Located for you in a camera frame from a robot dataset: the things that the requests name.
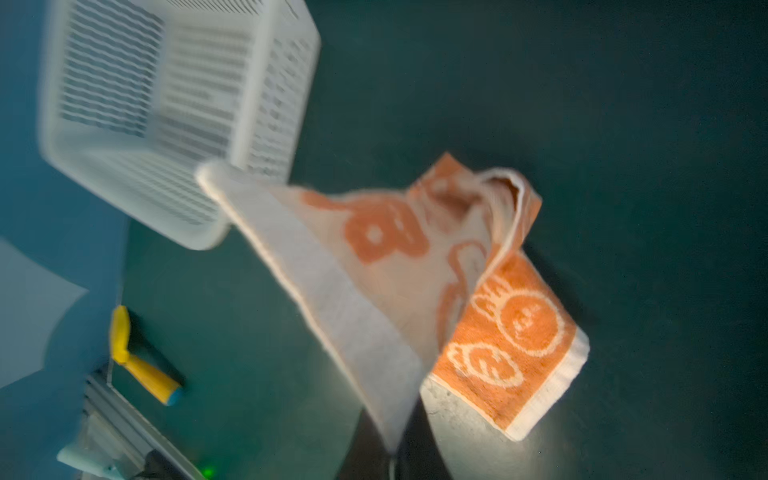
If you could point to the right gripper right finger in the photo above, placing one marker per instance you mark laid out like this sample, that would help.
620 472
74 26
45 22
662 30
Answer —
418 456

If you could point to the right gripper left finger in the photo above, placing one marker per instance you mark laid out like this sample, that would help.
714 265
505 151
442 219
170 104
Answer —
367 458

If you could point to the orange white patterned towel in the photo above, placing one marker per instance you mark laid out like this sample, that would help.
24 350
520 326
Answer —
427 283

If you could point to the white perforated plastic basket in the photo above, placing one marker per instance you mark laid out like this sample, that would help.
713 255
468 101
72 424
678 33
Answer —
135 95

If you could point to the yellow plastic scoop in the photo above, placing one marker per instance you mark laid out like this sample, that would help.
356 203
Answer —
160 385

